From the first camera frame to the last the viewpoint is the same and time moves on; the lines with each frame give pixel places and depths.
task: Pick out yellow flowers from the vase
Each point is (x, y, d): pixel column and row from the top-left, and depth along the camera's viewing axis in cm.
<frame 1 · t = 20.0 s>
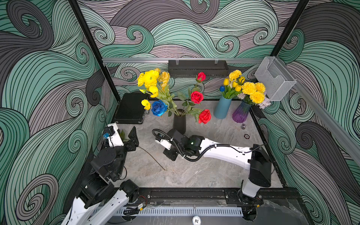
left hand: (128, 127, 60), fingers open
right hand: (164, 152, 75), fingers open
black ribbed hard case: (129, 116, 106), point 5 cm above the table
black cylindrical vase: (179, 121, 92), point 13 cm above the table
teal ceramic vase: (222, 107, 102), point 12 cm above the table
purple glass vase: (240, 113, 98), point 12 cm above the table
yellow tulip bouquet: (233, 86, 85), point 33 cm above the table
black hanging tray: (190, 68, 97), point 34 cm above the table
small black ring: (246, 138, 99), on the table

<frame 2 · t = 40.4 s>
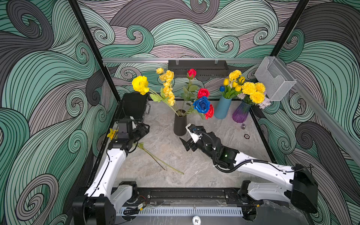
left hand: (148, 125, 80), fingers open
right hand: (186, 133, 73), fingers open
the named things where they were.

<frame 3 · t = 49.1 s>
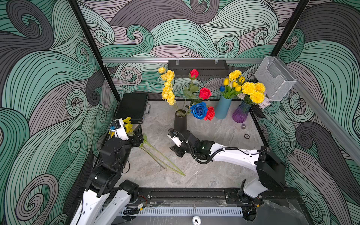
left hand: (134, 125, 64), fingers open
right hand: (172, 145, 80), fingers open
yellow ranunculus stem: (146, 146, 95), on the table
the other named things where they were.

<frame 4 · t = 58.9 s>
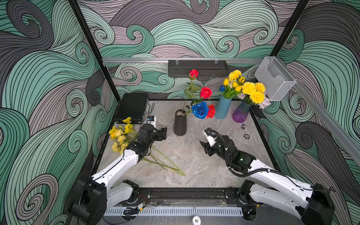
left hand: (162, 126, 83), fingers open
right hand: (204, 138, 78), fingers open
pale yellow blossom spray: (123, 134, 95), point 5 cm above the table
